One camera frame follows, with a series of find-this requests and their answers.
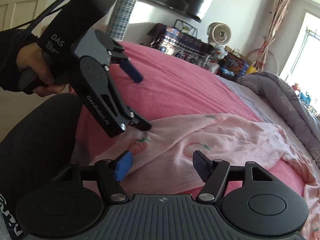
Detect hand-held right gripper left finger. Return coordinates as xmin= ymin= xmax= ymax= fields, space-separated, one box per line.
xmin=67 ymin=150 xmax=133 ymax=204

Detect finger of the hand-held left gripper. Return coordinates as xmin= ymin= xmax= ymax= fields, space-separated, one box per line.
xmin=107 ymin=42 xmax=144 ymax=83
xmin=127 ymin=114 xmax=152 ymax=131

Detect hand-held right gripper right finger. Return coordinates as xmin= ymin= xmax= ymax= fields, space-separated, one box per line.
xmin=193 ymin=150 xmax=274 ymax=204

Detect pink strawberry print pants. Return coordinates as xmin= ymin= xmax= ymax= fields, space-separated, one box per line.
xmin=90 ymin=114 xmax=320 ymax=240

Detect person's left hand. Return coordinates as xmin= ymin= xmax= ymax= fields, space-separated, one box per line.
xmin=0 ymin=30 xmax=73 ymax=97

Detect coral pink blanket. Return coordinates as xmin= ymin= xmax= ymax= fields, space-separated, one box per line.
xmin=77 ymin=41 xmax=308 ymax=193

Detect blue checked cloth cover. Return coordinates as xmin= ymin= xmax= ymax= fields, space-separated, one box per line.
xmin=107 ymin=0 xmax=145 ymax=42

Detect white door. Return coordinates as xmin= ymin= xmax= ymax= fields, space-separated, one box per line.
xmin=0 ymin=0 xmax=57 ymax=140

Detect grey bed sheet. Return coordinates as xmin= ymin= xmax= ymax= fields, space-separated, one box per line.
xmin=217 ymin=75 xmax=320 ymax=160

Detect white desk fan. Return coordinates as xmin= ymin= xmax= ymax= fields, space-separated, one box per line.
xmin=207 ymin=22 xmax=232 ymax=58

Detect colourful printed box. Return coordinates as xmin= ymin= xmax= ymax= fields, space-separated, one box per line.
xmin=220 ymin=52 xmax=249 ymax=77

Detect grey patterned duvet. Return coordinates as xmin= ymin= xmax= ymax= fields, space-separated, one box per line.
xmin=236 ymin=71 xmax=320 ymax=169

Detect blue plush toy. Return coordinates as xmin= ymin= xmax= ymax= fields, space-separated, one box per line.
xmin=299 ymin=91 xmax=312 ymax=103

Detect pink floral curtain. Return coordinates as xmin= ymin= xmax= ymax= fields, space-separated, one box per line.
xmin=260 ymin=0 xmax=292 ymax=72

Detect black braided cable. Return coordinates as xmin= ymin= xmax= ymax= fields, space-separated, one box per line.
xmin=0 ymin=0 xmax=84 ymax=38

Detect black wire rack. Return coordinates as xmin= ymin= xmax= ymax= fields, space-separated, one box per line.
xmin=173 ymin=19 xmax=199 ymax=37

